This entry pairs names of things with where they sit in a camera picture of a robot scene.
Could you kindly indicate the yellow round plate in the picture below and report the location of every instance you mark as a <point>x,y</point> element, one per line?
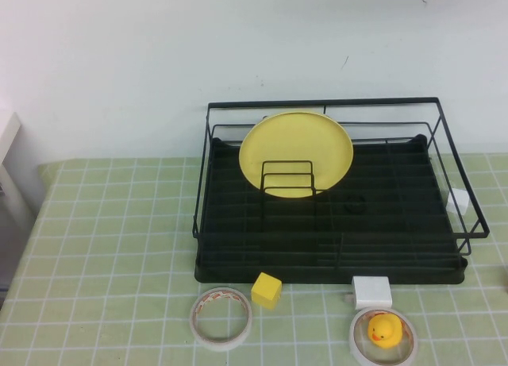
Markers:
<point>293,143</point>

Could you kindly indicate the yellow cube block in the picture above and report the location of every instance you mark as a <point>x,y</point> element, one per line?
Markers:
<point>264,292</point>

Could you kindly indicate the green checked tablecloth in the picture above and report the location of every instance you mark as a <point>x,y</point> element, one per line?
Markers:
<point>99,223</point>

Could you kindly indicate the white power adapter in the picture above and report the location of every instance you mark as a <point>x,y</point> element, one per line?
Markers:
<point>373,292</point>

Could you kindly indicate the white tape roll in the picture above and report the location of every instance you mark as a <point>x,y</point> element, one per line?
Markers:
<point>222,345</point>
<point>352,336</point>

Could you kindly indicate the yellow rubber duck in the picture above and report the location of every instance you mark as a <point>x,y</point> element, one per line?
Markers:
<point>383,328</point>

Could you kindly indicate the white cube block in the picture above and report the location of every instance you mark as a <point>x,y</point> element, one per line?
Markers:
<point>458,201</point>

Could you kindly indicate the white cabinet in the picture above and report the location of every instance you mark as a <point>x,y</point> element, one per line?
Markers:
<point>12,183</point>

